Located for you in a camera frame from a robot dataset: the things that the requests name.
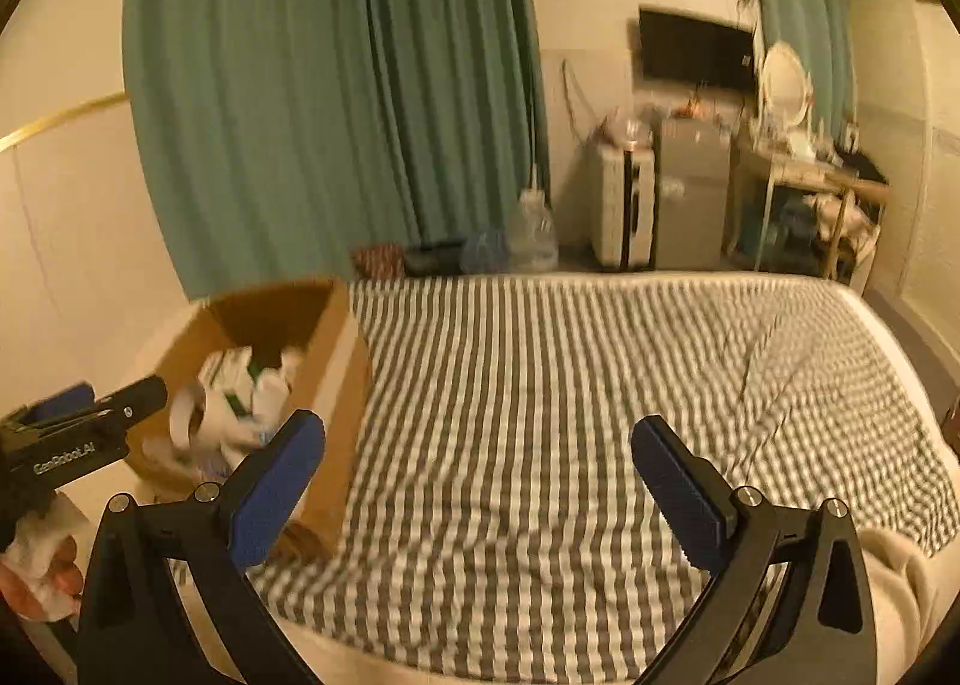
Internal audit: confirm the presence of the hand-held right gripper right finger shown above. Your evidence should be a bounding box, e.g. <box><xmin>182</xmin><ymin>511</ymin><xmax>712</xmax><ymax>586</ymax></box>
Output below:
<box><xmin>630</xmin><ymin>415</ymin><xmax>878</xmax><ymax>685</ymax></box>

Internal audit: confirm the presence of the grey mini fridge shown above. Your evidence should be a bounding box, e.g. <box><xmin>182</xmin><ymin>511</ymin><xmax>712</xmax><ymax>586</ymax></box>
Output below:
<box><xmin>654</xmin><ymin>115</ymin><xmax>732</xmax><ymax>271</ymax></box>

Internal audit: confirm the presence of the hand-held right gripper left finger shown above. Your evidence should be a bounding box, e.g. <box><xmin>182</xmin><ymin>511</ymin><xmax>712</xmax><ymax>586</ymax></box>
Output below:
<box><xmin>77</xmin><ymin>409</ymin><xmax>327</xmax><ymax>685</ymax></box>

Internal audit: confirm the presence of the cream blanket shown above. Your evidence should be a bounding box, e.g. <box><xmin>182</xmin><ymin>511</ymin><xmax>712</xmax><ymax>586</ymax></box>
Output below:
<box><xmin>855</xmin><ymin>527</ymin><xmax>960</xmax><ymax>685</ymax></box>

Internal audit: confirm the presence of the black wall television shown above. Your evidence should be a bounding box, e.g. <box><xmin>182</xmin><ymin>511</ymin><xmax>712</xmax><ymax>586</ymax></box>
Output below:
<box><xmin>637</xmin><ymin>8</ymin><xmax>757</xmax><ymax>92</ymax></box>

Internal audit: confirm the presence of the white tape roll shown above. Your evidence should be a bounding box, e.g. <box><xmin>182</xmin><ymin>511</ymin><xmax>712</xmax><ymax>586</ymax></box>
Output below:
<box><xmin>169</xmin><ymin>385</ymin><xmax>226</xmax><ymax>465</ymax></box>

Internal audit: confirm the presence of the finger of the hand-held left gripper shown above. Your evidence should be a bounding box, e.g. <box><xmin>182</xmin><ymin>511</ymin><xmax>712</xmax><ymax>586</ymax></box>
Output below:
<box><xmin>15</xmin><ymin>381</ymin><xmax>97</xmax><ymax>427</ymax></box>
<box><xmin>88</xmin><ymin>376</ymin><xmax>170</xmax><ymax>425</ymax></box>

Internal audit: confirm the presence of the brown cardboard box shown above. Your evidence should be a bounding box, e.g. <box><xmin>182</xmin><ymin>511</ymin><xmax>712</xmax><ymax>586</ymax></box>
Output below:
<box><xmin>124</xmin><ymin>278</ymin><xmax>374</xmax><ymax>558</ymax></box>

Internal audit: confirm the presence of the blue plastic bag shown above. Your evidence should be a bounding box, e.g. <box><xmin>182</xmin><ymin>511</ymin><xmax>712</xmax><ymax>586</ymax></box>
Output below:
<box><xmin>461</xmin><ymin>227</ymin><xmax>511</xmax><ymax>274</ymax></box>

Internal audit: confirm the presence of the round white vanity mirror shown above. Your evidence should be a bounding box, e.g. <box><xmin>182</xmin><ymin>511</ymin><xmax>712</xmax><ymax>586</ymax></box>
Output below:
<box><xmin>757</xmin><ymin>40</ymin><xmax>815</xmax><ymax>135</ymax></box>

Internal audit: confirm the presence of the dark flat object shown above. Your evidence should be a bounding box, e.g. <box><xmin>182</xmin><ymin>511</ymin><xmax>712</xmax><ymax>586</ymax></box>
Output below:
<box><xmin>405</xmin><ymin>241</ymin><xmax>466</xmax><ymax>275</ymax></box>

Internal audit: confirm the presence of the large clear water bottle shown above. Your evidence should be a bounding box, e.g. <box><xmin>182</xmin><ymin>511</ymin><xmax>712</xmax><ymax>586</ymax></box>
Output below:
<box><xmin>510</xmin><ymin>188</ymin><xmax>560</xmax><ymax>272</ymax></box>

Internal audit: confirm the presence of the cream cloth bundle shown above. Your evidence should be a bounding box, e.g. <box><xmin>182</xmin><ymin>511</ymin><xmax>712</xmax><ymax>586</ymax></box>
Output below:
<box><xmin>810</xmin><ymin>194</ymin><xmax>878</xmax><ymax>259</ymax></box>

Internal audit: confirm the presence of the person's left hand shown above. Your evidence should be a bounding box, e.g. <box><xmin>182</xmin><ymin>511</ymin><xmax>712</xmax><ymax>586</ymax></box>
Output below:
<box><xmin>0</xmin><ymin>497</ymin><xmax>85</xmax><ymax>622</ymax></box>

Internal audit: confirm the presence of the white suitcase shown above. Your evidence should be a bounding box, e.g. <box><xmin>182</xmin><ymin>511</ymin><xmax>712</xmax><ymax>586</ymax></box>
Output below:
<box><xmin>587</xmin><ymin>143</ymin><xmax>657</xmax><ymax>268</ymax></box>

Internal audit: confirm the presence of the green curtain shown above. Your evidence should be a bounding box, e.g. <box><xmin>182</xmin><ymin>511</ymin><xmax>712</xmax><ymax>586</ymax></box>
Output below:
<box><xmin>739</xmin><ymin>0</ymin><xmax>856</xmax><ymax>124</ymax></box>
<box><xmin>122</xmin><ymin>0</ymin><xmax>552</xmax><ymax>300</ymax></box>

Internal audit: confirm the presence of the cream wooden vanity desk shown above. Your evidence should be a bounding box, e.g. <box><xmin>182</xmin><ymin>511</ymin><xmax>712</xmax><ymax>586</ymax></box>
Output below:
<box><xmin>731</xmin><ymin>137</ymin><xmax>893</xmax><ymax>281</ymax></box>

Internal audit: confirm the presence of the red patterned cloth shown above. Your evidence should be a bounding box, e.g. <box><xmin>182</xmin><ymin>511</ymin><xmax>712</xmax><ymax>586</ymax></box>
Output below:
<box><xmin>352</xmin><ymin>244</ymin><xmax>406</xmax><ymax>281</ymax></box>

